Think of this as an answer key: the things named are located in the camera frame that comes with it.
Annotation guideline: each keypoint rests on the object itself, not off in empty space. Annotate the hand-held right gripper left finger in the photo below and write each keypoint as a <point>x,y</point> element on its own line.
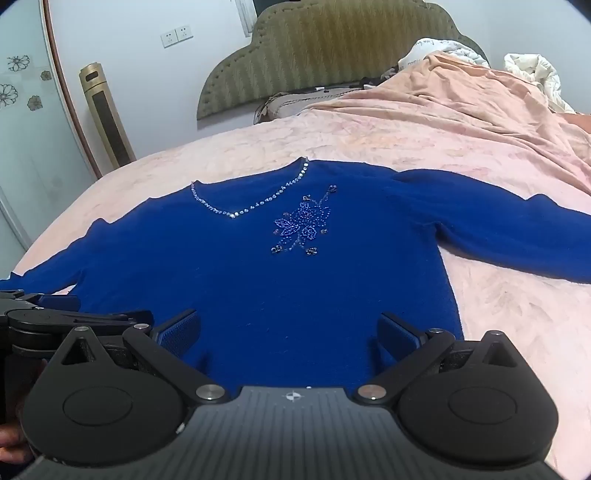
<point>180,333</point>

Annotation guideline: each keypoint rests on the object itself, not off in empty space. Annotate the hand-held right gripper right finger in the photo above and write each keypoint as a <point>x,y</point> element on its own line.
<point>396,334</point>

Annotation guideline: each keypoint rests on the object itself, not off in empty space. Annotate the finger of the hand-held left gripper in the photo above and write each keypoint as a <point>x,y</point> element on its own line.
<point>55,302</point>
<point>55,319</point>

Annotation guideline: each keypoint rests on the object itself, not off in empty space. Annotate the blue beaded sweater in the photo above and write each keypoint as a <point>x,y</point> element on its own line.
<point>277,295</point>

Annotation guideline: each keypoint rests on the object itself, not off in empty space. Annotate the dark clothes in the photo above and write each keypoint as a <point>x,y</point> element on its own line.
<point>378,78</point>

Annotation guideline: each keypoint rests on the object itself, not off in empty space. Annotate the person's left hand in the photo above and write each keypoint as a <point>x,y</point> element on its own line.
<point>11,445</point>

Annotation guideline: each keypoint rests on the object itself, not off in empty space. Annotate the pink floral bed sheet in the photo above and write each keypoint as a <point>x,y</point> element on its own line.
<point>508,323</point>

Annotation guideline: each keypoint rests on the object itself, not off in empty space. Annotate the gold tower air conditioner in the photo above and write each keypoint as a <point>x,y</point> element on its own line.
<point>108,120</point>

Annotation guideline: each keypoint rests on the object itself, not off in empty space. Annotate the peach blanket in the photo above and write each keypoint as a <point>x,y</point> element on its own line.
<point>438,101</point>

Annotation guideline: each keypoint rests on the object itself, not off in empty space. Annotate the brown patterned pillow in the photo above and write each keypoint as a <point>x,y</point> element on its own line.
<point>286,104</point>

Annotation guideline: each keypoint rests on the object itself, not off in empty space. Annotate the cream white duvet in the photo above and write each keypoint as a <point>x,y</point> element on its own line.
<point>535,74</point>

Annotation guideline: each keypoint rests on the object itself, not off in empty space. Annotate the olive striped headboard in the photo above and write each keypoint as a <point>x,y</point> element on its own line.
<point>323,46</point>

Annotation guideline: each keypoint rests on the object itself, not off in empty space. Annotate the white wall socket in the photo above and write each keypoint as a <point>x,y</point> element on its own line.
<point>184,32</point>
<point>168,38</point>

